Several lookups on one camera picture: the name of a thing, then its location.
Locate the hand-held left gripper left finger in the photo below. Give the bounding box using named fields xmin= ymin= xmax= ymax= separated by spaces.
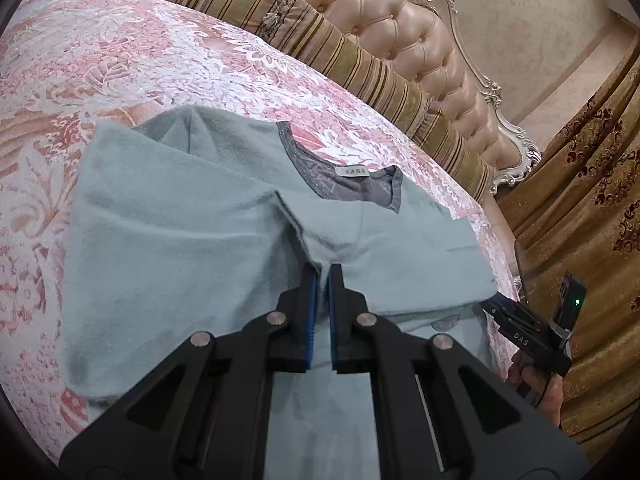
xmin=59 ymin=262 xmax=317 ymax=480

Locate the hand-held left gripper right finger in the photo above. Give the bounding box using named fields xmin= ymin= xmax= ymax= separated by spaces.
xmin=327 ymin=263 xmax=588 ymax=480

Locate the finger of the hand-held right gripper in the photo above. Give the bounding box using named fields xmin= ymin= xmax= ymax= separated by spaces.
xmin=492 ymin=295 xmax=531 ymax=320
xmin=479 ymin=301 xmax=520 ymax=334

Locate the light blue long-sleeve shirt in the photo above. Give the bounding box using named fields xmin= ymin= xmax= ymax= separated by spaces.
xmin=60 ymin=105 xmax=501 ymax=480

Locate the person's right hand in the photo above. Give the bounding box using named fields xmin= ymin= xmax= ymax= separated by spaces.
xmin=506 ymin=350 xmax=567 ymax=429

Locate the gold patterned curtain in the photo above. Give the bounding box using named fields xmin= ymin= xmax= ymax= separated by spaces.
xmin=495 ymin=35 xmax=640 ymax=461

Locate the pink floral blanket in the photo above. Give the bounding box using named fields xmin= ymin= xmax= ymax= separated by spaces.
xmin=0 ymin=0 xmax=521 ymax=463

